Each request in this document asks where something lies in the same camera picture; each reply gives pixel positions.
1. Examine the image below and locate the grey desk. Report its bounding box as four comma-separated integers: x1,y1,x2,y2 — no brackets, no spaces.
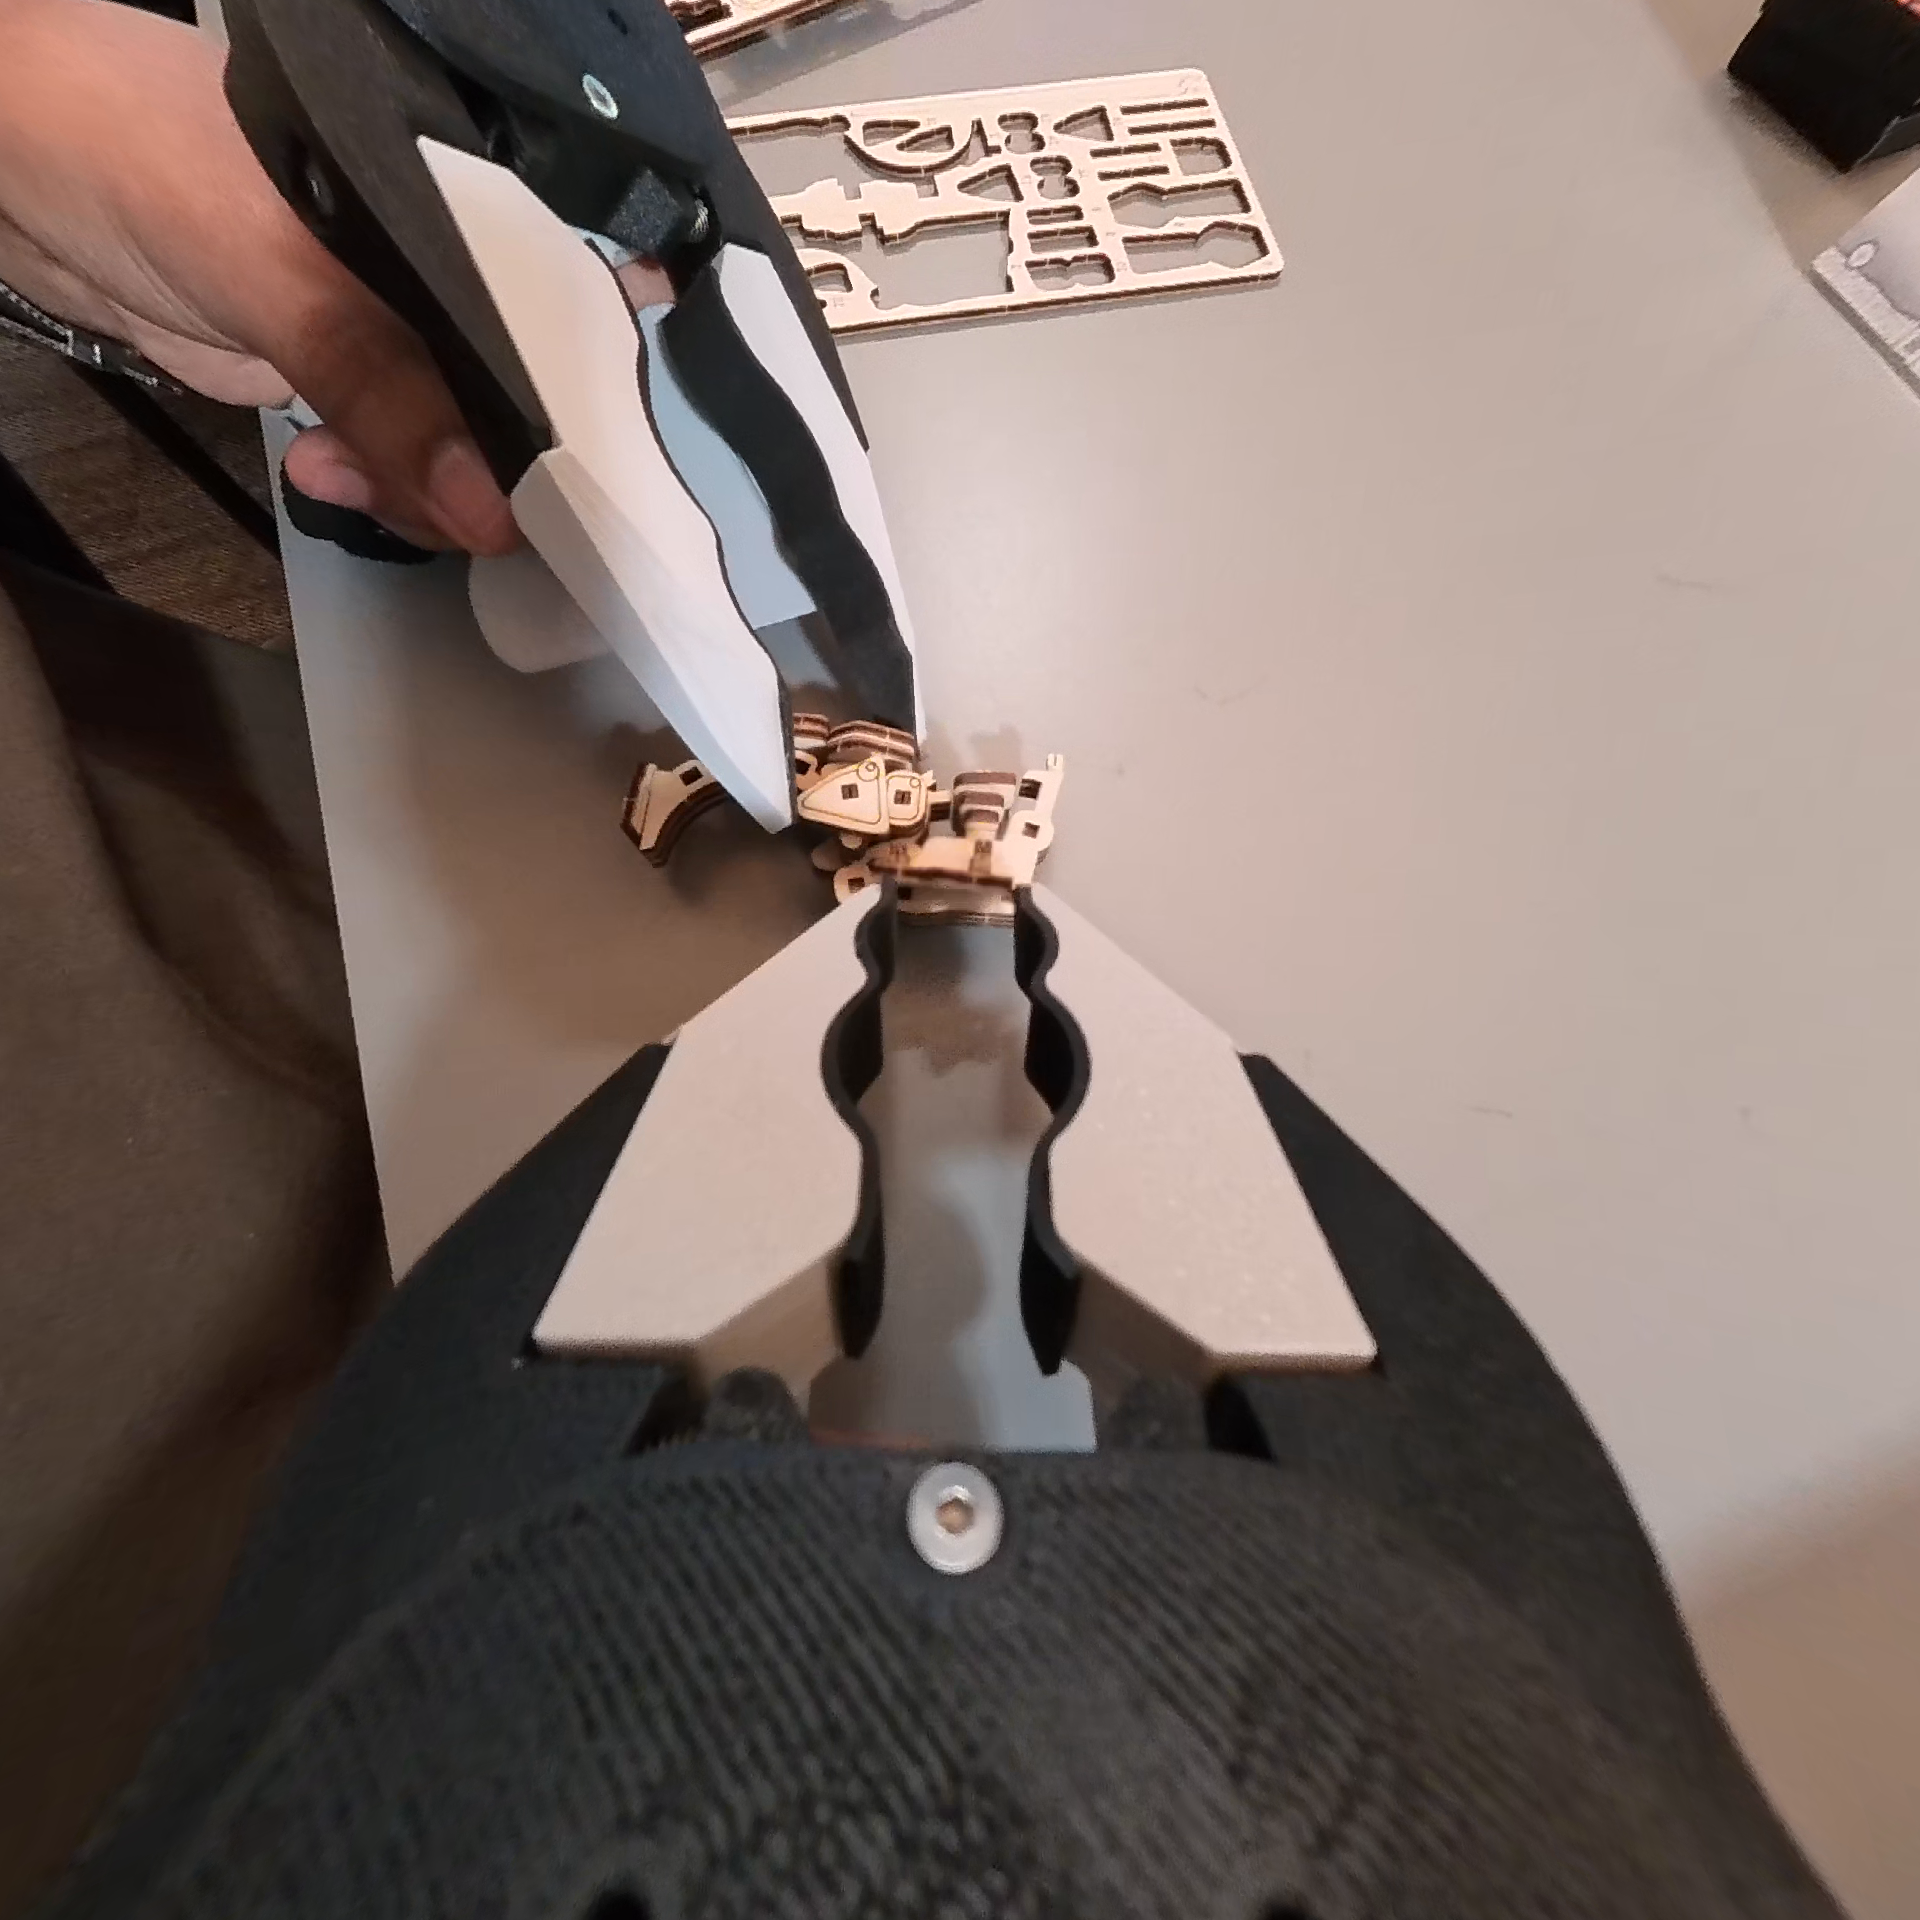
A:
261,0,1920,1920

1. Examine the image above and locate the person's left hand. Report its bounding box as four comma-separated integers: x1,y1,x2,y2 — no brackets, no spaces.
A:
0,0,522,561

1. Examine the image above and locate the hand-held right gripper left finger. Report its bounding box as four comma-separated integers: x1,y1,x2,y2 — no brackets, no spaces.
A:
528,880,904,1451

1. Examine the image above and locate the black box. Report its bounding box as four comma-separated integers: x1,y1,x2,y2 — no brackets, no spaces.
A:
1725,0,1920,170

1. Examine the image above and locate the wooden puzzle model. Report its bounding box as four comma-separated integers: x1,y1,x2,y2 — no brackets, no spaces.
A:
613,712,1072,925

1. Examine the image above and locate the black printed strap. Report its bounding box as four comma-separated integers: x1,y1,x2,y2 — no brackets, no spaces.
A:
0,275,204,405

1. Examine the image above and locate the laser-cut wooden puzzle sheet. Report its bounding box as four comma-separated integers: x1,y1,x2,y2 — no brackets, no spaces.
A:
723,67,1289,335
669,0,879,63

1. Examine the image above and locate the white printed card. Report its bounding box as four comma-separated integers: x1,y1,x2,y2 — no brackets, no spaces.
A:
1810,189,1920,376

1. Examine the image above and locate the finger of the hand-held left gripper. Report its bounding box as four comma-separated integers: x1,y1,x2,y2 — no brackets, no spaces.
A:
418,140,802,837
641,243,928,749

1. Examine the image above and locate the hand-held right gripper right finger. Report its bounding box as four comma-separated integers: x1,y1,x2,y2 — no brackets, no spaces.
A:
1020,883,1378,1451

